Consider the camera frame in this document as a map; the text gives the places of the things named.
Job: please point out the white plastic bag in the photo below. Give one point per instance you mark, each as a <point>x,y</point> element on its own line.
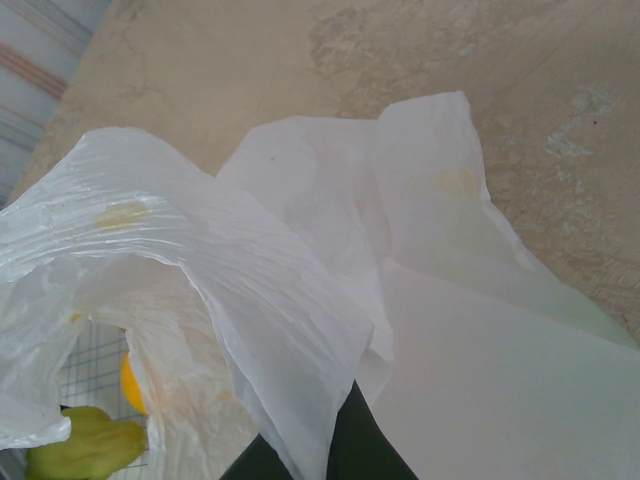
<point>300,250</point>

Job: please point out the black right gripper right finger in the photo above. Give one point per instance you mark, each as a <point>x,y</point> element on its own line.
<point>365,450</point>

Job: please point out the yellow fruit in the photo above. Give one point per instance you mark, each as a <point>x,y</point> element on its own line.
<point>131,385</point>

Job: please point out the green fruit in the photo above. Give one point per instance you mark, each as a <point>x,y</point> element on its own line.
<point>85,450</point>

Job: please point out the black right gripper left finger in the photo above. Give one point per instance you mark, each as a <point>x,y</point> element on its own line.
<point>262,465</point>

